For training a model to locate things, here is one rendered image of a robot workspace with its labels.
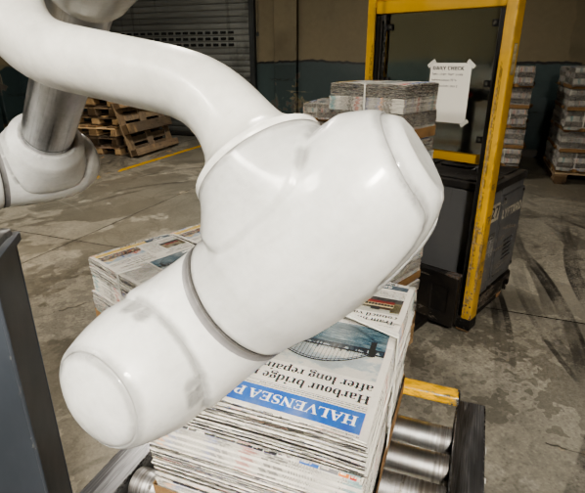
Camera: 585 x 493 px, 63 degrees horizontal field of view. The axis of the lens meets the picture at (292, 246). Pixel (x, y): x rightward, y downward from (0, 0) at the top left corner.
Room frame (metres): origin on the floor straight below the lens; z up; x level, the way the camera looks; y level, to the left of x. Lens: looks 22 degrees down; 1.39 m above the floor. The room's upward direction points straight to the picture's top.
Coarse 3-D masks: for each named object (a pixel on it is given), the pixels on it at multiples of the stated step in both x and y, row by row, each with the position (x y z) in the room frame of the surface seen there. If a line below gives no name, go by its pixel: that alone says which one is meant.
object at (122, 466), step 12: (144, 444) 0.61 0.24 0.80; (120, 456) 0.59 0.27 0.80; (132, 456) 0.59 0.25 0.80; (144, 456) 0.59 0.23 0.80; (108, 468) 0.56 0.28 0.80; (120, 468) 0.56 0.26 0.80; (132, 468) 0.56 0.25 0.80; (96, 480) 0.54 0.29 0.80; (108, 480) 0.54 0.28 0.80; (120, 480) 0.54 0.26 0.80; (84, 492) 0.52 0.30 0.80; (96, 492) 0.52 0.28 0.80; (108, 492) 0.52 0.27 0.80; (120, 492) 0.53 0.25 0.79
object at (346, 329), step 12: (336, 324) 0.59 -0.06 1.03; (348, 324) 0.59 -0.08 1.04; (360, 324) 0.59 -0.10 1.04; (384, 324) 0.59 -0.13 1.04; (396, 324) 0.59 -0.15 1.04; (336, 336) 0.56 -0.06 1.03; (348, 336) 0.56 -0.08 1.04; (360, 336) 0.56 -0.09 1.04; (372, 336) 0.56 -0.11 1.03; (384, 336) 0.57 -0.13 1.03; (384, 432) 0.57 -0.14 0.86; (384, 444) 0.57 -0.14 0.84
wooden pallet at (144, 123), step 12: (120, 108) 7.13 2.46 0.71; (132, 108) 7.58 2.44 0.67; (120, 120) 7.17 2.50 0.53; (144, 120) 7.53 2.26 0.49; (156, 120) 7.81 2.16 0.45; (168, 120) 8.15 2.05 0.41; (120, 132) 7.13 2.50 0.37; (132, 132) 7.15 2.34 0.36; (156, 132) 7.90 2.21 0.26; (168, 132) 8.20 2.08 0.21; (132, 144) 7.20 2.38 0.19; (144, 144) 7.50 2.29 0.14; (156, 144) 7.57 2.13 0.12; (168, 144) 7.89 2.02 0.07; (132, 156) 7.08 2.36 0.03
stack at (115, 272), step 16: (144, 240) 1.47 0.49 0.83; (160, 240) 1.47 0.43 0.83; (176, 240) 1.47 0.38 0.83; (192, 240) 1.48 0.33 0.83; (96, 256) 1.34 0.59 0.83; (112, 256) 1.33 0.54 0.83; (128, 256) 1.33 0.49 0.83; (144, 256) 1.33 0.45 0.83; (160, 256) 1.34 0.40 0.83; (176, 256) 1.34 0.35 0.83; (96, 272) 1.31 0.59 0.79; (112, 272) 1.24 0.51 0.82; (128, 272) 1.23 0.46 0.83; (144, 272) 1.22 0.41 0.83; (96, 288) 1.33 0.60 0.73; (112, 288) 1.25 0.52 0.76; (128, 288) 1.18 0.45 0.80; (96, 304) 1.32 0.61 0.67; (112, 304) 1.25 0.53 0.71
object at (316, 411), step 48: (240, 384) 0.46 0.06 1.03; (288, 384) 0.46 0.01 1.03; (336, 384) 0.46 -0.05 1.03; (384, 384) 0.47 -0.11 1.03; (192, 432) 0.46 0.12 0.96; (240, 432) 0.43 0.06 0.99; (288, 432) 0.41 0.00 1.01; (336, 432) 0.39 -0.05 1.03; (192, 480) 0.47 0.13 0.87; (240, 480) 0.45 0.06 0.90; (288, 480) 0.42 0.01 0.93; (336, 480) 0.40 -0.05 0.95
